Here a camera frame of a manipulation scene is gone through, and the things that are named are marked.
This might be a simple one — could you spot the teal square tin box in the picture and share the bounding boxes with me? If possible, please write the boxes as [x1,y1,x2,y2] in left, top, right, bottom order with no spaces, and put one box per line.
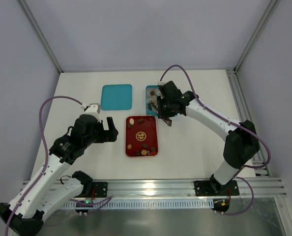
[145,85,160,117]

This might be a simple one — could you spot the metal tongs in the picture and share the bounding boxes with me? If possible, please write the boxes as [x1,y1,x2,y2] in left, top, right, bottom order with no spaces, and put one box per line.
[151,103,172,127]

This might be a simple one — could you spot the teal tin lid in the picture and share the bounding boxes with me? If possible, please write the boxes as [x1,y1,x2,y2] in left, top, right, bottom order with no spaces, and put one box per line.
[101,84,132,111]

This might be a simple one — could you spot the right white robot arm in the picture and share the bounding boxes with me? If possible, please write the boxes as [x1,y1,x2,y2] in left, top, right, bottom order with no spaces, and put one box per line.
[152,81,260,195]

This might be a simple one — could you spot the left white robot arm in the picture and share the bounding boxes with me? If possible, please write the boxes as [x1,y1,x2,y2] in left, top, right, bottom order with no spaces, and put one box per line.
[0,114,118,236]

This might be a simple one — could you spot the white paper cup liner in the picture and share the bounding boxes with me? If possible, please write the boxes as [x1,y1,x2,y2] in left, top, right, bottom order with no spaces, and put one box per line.
[147,106,156,113]
[146,97,157,105]
[146,88,156,97]

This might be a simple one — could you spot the red rectangular tray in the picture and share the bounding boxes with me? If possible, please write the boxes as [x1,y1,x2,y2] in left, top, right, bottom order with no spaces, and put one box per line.
[125,116,159,157]

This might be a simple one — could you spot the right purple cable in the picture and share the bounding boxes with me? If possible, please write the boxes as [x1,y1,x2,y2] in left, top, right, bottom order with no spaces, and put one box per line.
[159,64,272,216]

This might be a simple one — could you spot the purple cable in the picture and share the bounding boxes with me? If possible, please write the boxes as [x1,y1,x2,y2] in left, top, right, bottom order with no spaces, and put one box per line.
[159,64,272,216]
[3,96,84,236]

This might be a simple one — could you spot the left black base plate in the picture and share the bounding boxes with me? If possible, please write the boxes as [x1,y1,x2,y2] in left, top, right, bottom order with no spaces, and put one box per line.
[89,181,108,198]

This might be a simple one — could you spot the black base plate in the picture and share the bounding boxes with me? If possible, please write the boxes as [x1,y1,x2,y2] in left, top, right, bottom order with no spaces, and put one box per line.
[89,181,108,198]
[194,180,240,197]

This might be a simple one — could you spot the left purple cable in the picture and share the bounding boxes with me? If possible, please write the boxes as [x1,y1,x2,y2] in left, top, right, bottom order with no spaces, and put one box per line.
[3,96,84,236]

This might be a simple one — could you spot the aluminium front rail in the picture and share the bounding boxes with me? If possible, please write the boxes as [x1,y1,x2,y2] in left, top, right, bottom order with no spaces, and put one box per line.
[22,178,288,200]

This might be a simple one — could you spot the aluminium rail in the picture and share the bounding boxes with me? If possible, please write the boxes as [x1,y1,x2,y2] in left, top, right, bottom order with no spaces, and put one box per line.
[226,69,267,166]
[22,178,288,200]

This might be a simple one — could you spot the right side aluminium rail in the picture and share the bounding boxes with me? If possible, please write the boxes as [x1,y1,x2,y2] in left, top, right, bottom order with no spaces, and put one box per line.
[226,69,267,166]

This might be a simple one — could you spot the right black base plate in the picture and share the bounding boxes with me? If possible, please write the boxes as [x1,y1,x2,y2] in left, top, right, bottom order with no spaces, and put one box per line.
[194,180,240,197]

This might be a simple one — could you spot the white slotted cable duct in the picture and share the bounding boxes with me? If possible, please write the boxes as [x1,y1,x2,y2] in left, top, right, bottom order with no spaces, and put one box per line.
[60,198,214,210]

